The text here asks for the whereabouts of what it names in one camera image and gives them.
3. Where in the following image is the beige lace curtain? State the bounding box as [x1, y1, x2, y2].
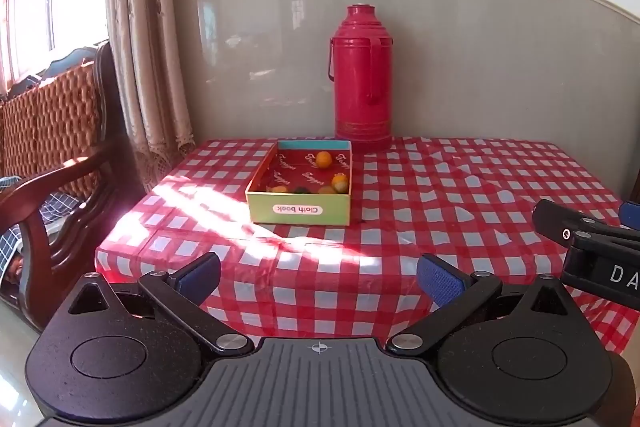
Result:
[105, 0, 197, 196]

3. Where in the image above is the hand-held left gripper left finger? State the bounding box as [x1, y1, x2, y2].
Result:
[67, 252, 255, 356]

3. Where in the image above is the red white checkered tablecloth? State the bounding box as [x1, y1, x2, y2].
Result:
[94, 136, 640, 355]

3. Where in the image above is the red thermos flask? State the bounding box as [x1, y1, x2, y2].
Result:
[327, 4, 394, 153]

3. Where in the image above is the blue white plaid cloth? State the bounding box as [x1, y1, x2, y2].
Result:
[0, 176, 77, 284]

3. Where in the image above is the dark wooden armchair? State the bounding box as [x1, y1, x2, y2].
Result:
[0, 39, 147, 333]

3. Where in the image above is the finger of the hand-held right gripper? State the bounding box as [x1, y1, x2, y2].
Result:
[619, 201, 640, 231]
[531, 199, 640, 252]

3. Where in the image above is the green cardboard box red inside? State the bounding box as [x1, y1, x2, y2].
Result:
[244, 139, 354, 227]

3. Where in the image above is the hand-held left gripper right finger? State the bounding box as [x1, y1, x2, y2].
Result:
[385, 253, 571, 355]

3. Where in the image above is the orange woven chair backrest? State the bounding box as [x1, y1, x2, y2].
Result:
[0, 62, 107, 204]

